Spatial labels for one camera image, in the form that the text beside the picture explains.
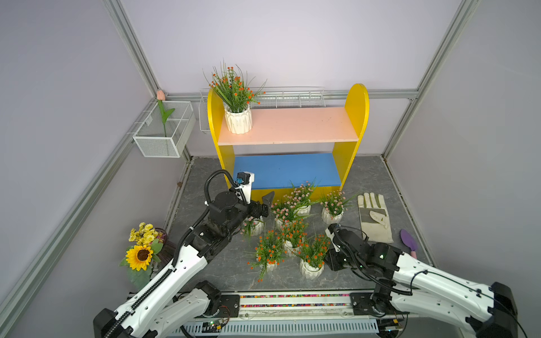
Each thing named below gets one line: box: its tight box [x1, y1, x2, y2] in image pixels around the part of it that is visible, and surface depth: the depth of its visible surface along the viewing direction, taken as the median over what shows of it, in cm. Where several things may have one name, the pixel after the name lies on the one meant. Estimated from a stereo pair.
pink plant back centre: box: [283, 177, 319, 218], surface depth 88 cm
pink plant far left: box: [238, 215, 265, 242], surface depth 85 cm
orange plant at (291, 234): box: [276, 218, 309, 258], surface depth 79 cm
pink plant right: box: [319, 190, 359, 225], surface depth 87 cm
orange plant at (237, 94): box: [202, 59, 267, 135], surface depth 68 cm
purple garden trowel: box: [400, 228, 418, 260], surface depth 90 cm
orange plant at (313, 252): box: [295, 234, 332, 281], surface depth 74 cm
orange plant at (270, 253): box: [246, 230, 287, 283], surface depth 74 cm
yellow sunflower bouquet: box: [119, 221, 164, 290], surface depth 64 cm
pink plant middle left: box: [270, 199, 296, 229], surface depth 83 cm
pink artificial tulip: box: [156, 89, 176, 138], surface depth 91 cm
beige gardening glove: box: [357, 192, 394, 244], surface depth 97 cm
